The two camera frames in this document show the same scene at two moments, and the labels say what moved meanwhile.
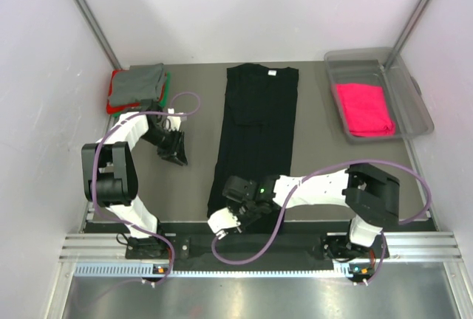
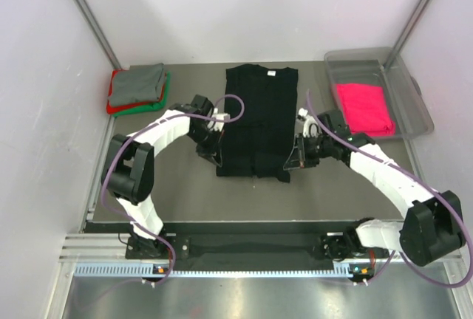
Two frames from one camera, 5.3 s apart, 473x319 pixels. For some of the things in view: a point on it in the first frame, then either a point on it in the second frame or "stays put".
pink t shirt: [366, 110] stays put
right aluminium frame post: [417, 15] stays put
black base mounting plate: [253, 245] stays put
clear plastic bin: [376, 95] stays put
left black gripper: [176, 146] -> [213, 148]
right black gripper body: [247, 213] -> [316, 148]
